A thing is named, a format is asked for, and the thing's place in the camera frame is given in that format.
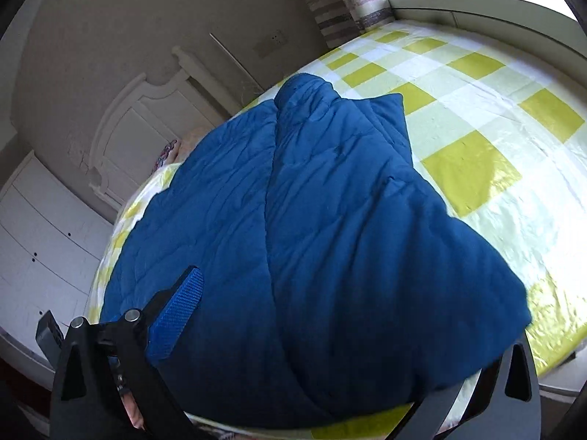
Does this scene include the wall outlet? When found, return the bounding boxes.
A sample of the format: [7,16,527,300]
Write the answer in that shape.
[253,30,289,58]

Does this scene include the floral pillow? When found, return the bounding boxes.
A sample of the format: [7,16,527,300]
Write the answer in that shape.
[153,139,181,173]

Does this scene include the blue puffer jacket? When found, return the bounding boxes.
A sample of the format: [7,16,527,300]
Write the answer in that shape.
[98,73,533,429]

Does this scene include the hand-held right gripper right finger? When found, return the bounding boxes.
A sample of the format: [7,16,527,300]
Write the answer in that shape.
[385,334,543,440]

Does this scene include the white drawer cabinet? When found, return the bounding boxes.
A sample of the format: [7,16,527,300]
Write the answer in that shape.
[0,150,115,377]

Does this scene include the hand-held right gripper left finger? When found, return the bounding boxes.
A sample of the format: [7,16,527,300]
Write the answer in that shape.
[50,266,205,440]

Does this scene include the dark grey box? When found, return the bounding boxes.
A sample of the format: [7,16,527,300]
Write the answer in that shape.
[36,310,64,359]

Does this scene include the white headboard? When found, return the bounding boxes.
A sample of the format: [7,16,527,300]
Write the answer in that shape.
[88,46,260,209]

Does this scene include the white bay window ledge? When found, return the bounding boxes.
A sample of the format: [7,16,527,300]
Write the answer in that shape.
[386,0,585,40]

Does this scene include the striped curtain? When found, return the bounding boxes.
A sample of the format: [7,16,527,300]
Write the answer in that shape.
[305,0,396,50]

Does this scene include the yellow checked bed sheet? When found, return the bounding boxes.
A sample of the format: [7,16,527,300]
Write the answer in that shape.
[87,21,587,440]

